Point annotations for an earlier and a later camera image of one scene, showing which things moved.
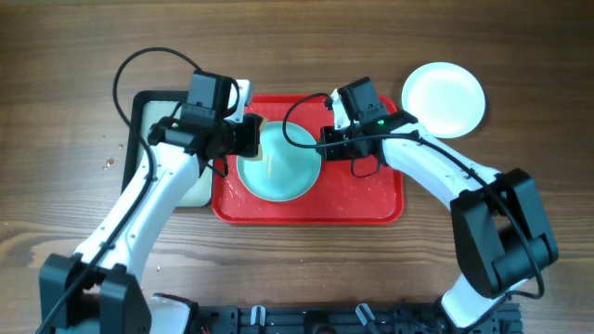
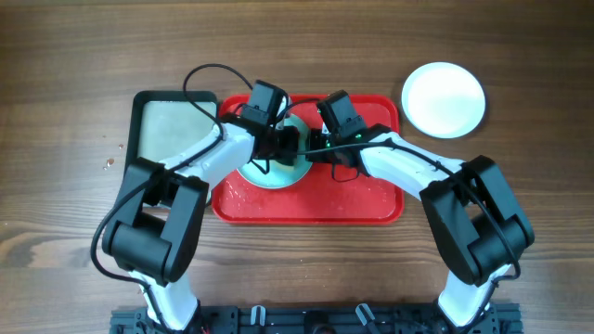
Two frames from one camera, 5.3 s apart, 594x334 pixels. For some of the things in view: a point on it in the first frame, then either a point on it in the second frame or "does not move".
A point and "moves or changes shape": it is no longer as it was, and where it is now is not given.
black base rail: (345, 319) does not move
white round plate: (445, 98) does not move
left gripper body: (238, 137) to (281, 143)
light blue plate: (286, 172) moves or changes shape
